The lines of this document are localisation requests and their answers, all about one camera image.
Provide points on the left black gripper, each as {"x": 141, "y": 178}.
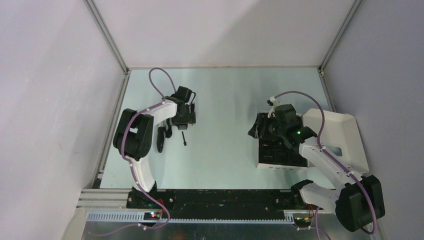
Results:
{"x": 190, "y": 118}

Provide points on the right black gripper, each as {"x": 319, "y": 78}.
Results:
{"x": 264, "y": 120}

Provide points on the black comb guard attachment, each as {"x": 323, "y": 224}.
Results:
{"x": 183, "y": 126}

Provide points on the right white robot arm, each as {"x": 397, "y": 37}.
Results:
{"x": 355, "y": 199}

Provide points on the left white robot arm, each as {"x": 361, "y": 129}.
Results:
{"x": 139, "y": 130}

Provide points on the black silver hair clipper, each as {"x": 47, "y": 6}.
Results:
{"x": 160, "y": 141}

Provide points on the white box with black tray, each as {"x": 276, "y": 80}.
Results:
{"x": 272, "y": 152}

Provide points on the small black cleaning brush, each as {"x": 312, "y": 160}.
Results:
{"x": 184, "y": 138}

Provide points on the white box lid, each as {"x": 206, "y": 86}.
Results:
{"x": 340, "y": 137}

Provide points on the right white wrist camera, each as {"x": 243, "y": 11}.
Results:
{"x": 272, "y": 102}

